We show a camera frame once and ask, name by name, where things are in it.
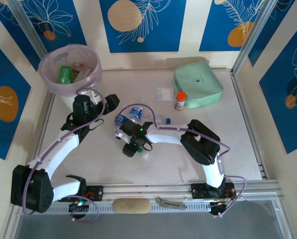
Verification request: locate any small blue carton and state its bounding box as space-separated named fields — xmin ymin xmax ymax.
xmin=144 ymin=112 xmax=172 ymax=125

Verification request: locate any clear bottle white label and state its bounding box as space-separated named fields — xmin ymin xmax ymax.
xmin=73 ymin=68 xmax=92 ymax=83

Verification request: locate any green plastic bottle yellow cap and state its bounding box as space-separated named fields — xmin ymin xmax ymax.
xmin=58 ymin=65 xmax=74 ymax=85

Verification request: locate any white plastic waste bin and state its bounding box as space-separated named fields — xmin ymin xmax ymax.
xmin=38 ymin=44 xmax=105 ymax=113

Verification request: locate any pink bin liner bag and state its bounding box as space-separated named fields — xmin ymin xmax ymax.
xmin=38 ymin=43 xmax=103 ymax=98

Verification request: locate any small clear plastic bag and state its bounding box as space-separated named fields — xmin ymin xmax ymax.
xmin=155 ymin=87 xmax=175 ymax=102

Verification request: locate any orange capped pill bottle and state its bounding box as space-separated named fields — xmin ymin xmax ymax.
xmin=174 ymin=91 xmax=188 ymax=111

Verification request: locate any beige oval pad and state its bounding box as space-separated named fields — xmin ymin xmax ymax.
xmin=112 ymin=198 xmax=151 ymax=215

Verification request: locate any metal wrench tool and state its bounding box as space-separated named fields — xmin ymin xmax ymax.
xmin=155 ymin=196 xmax=187 ymax=211

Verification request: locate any mint green zip case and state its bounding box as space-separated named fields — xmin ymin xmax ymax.
xmin=173 ymin=62 xmax=224 ymax=109

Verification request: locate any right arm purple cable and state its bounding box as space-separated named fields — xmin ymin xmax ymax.
xmin=114 ymin=104 xmax=248 ymax=219

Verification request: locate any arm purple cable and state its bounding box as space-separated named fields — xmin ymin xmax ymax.
xmin=22 ymin=86 xmax=106 ymax=224
xmin=114 ymin=104 xmax=248 ymax=219

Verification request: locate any aluminium side rail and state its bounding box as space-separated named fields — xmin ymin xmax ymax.
xmin=25 ymin=92 xmax=56 ymax=186
xmin=230 ymin=71 xmax=270 ymax=180

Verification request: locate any aluminium front frame rail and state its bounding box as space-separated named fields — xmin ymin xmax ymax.
xmin=10 ymin=180 xmax=285 ymax=207

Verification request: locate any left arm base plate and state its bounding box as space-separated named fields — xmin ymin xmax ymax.
xmin=58 ymin=185 xmax=104 ymax=202

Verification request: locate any slotted grey cable duct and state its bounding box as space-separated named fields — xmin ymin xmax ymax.
xmin=20 ymin=201 xmax=213 ymax=216

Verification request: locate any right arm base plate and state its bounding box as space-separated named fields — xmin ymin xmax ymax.
xmin=190 ymin=182 xmax=236 ymax=200

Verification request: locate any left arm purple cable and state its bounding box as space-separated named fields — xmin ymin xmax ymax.
xmin=22 ymin=86 xmax=106 ymax=224

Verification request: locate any aluminium frame post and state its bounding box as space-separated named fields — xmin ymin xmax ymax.
xmin=6 ymin=0 xmax=49 ymax=57
xmin=231 ymin=0 xmax=278 ymax=75

